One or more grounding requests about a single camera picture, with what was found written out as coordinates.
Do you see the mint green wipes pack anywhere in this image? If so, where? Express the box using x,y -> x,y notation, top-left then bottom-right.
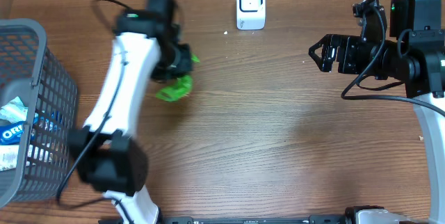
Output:
1,97 -> 28,123

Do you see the blue Oreo cookie pack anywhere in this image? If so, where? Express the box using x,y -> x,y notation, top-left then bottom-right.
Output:
0,111 -> 62,147

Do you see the white barcode scanner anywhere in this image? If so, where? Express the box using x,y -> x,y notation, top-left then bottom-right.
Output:
236,0 -> 266,31

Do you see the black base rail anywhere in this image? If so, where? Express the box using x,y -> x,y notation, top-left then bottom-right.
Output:
98,215 -> 408,224

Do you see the white cream tube gold cap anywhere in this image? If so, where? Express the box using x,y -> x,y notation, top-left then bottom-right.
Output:
1,145 -> 53,171

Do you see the green snack bag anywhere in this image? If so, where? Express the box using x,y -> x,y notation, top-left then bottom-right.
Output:
151,51 -> 200,102

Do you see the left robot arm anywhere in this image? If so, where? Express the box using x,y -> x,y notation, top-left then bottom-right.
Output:
67,0 -> 197,223

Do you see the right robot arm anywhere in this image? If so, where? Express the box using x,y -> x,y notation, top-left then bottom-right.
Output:
308,0 -> 444,223

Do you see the grey plastic mesh basket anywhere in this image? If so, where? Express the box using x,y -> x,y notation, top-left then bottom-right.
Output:
1,19 -> 79,206

